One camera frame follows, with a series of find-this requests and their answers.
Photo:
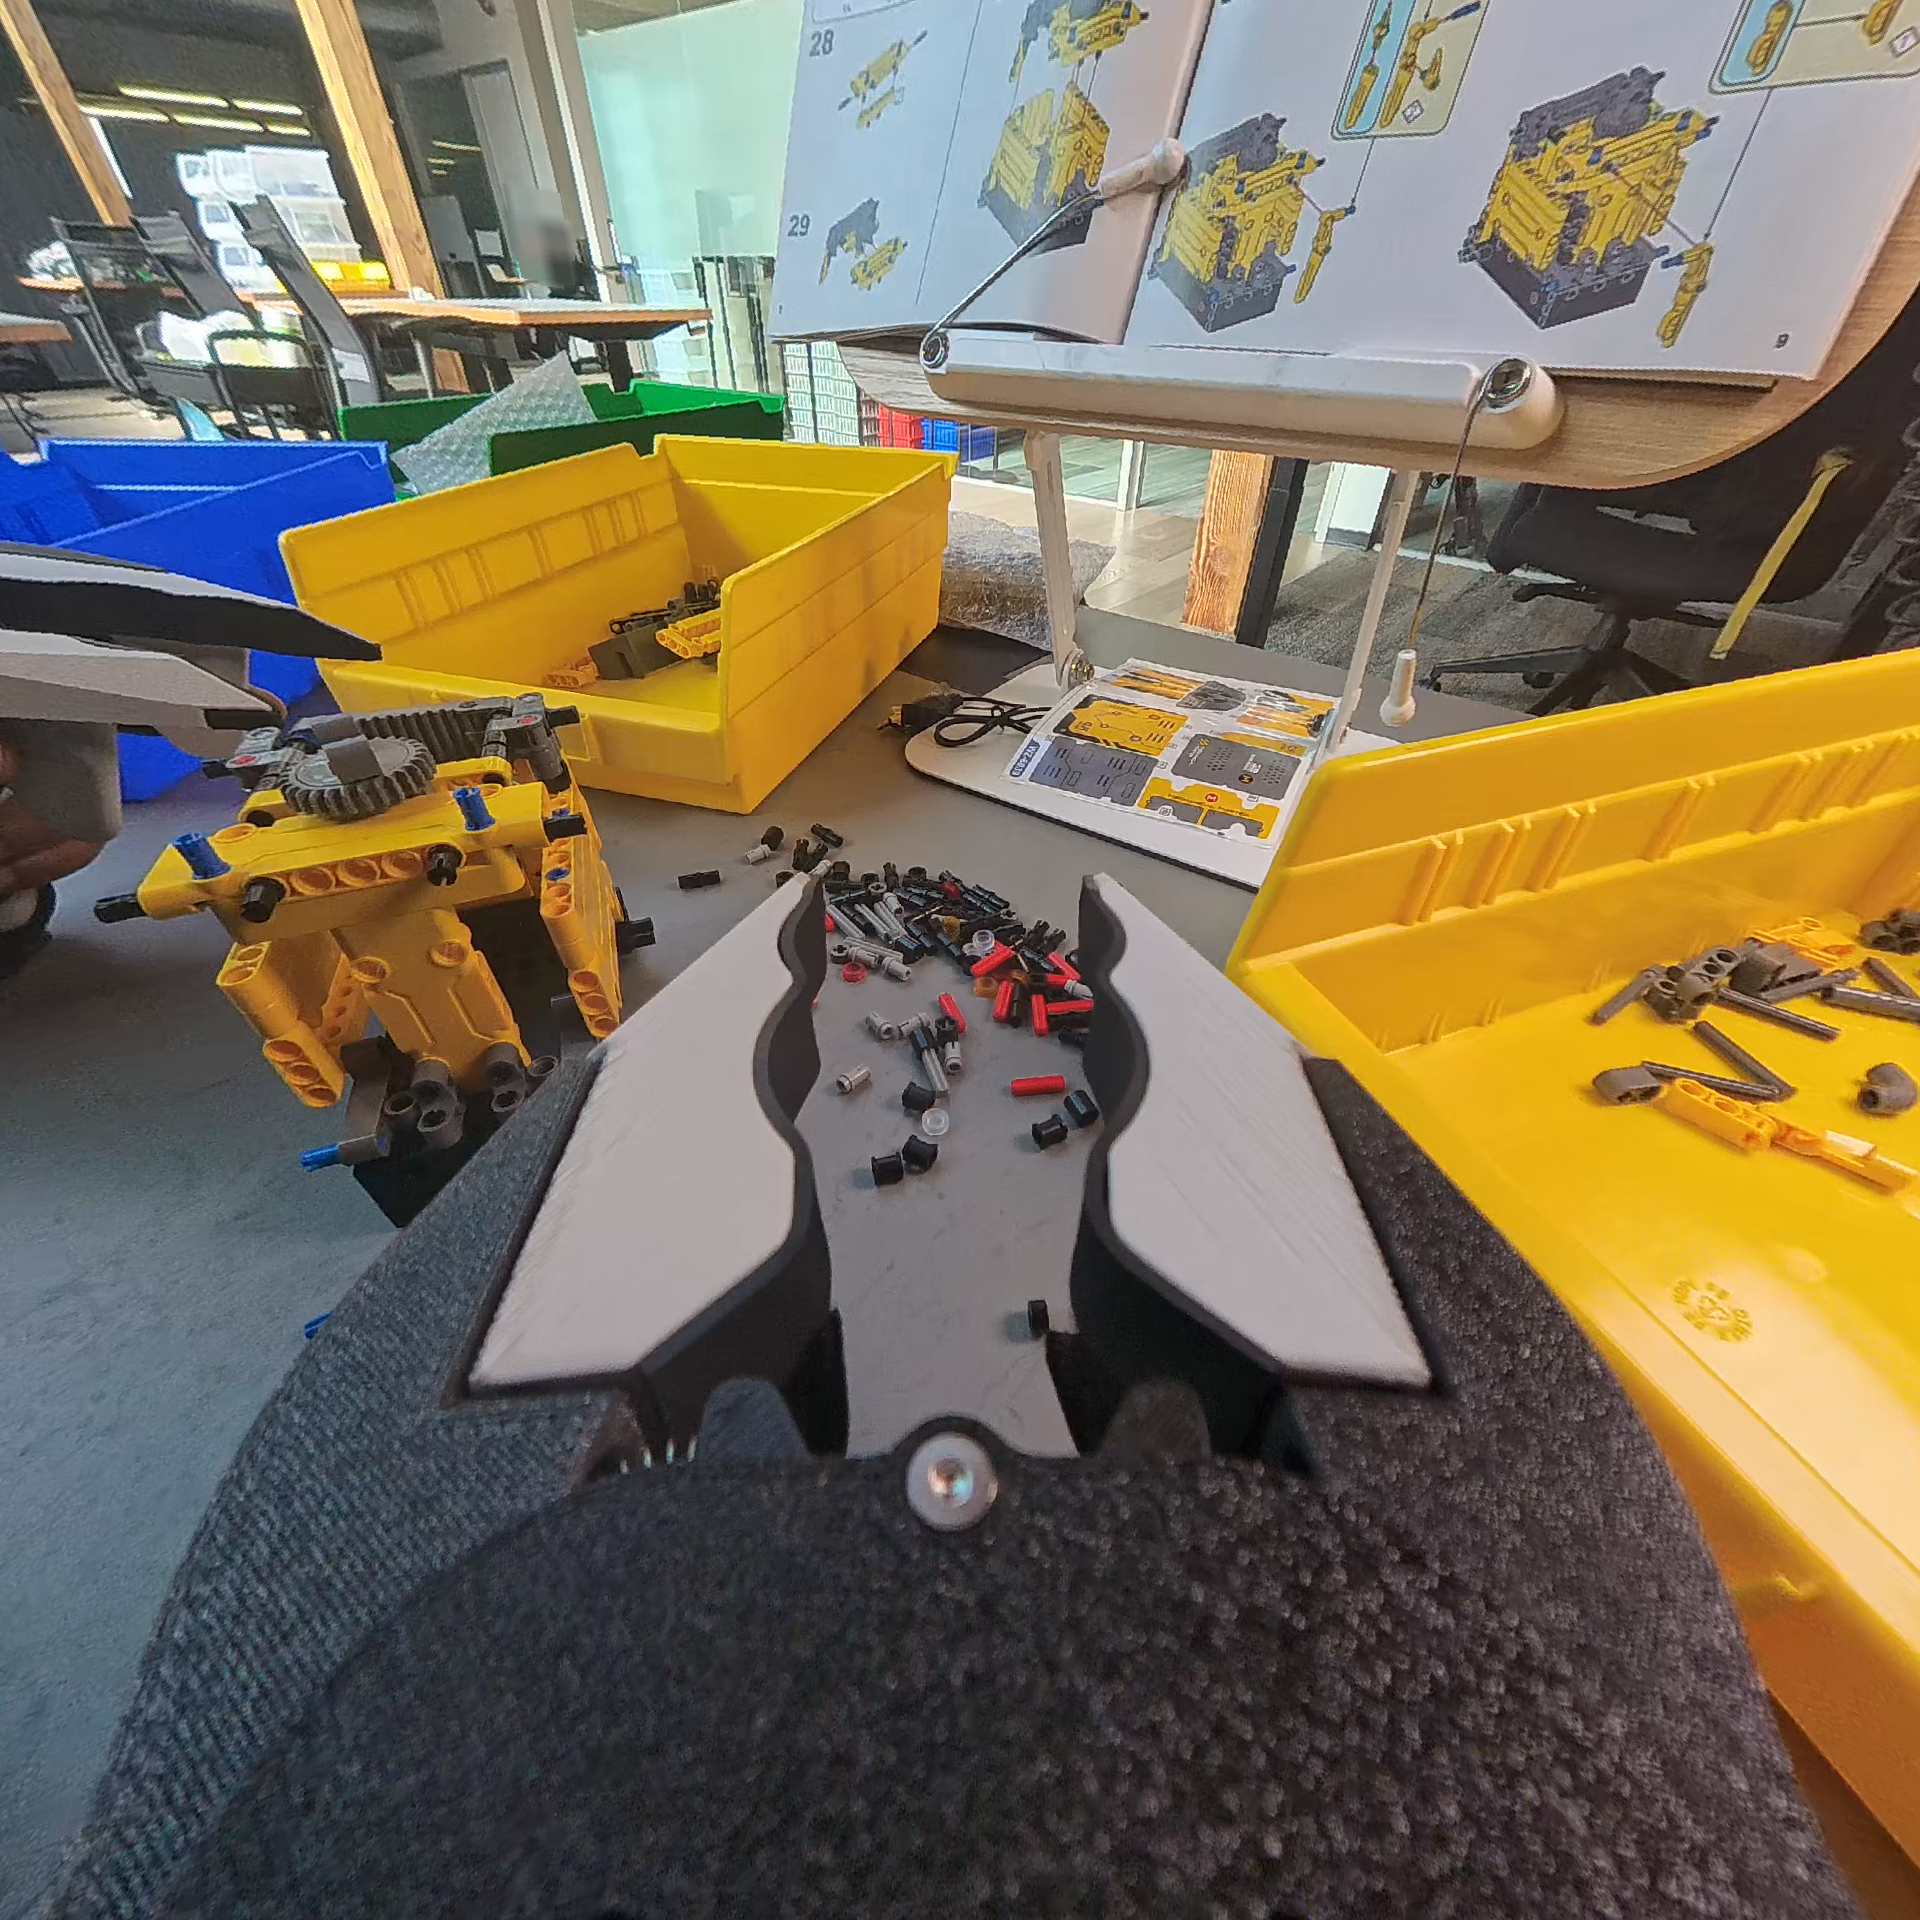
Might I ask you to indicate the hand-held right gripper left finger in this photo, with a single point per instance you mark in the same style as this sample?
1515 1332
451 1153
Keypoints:
660 1201

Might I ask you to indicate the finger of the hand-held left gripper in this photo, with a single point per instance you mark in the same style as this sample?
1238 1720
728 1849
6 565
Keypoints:
148 600
104 684

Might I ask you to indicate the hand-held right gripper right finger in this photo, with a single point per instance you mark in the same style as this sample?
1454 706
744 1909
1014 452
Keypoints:
1242 1201

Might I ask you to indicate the yellow lego robot model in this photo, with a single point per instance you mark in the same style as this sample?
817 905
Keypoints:
386 960

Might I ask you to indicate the pile of small lego pins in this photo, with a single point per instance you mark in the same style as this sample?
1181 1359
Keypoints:
960 931

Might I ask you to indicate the yellow plastic parts bin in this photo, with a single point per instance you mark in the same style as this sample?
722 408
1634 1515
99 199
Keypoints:
497 600
1651 1349

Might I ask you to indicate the heap of grey lego parts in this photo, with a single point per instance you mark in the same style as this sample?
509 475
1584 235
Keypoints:
1722 978

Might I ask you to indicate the orange lego beam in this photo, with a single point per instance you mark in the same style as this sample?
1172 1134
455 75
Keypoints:
571 674

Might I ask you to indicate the lego sticker sheet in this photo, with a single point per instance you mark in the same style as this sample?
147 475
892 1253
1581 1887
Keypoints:
1170 749

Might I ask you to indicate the grey lego motor block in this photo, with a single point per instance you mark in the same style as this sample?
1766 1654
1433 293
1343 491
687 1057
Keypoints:
633 649

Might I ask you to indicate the yellow lego beam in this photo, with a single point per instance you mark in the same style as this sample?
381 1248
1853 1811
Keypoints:
692 627

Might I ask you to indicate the lego instruction booklet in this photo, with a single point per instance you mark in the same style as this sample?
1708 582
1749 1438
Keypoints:
1349 89

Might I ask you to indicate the person's left hand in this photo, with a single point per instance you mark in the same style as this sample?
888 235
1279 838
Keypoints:
48 868

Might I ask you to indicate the blue plastic bin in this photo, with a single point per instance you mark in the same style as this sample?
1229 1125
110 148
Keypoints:
178 509

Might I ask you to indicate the bubble wrap sheet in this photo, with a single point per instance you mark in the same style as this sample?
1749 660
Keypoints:
497 424

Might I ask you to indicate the background wooden desk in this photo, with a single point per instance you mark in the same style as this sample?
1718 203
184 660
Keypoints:
497 313

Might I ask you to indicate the green plastic bin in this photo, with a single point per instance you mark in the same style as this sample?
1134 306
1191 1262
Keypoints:
674 410

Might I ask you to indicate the black office chair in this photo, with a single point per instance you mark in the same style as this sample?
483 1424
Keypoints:
1634 554

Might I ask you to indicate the instruction booklet on stand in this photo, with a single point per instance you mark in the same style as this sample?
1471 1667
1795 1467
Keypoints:
1242 387

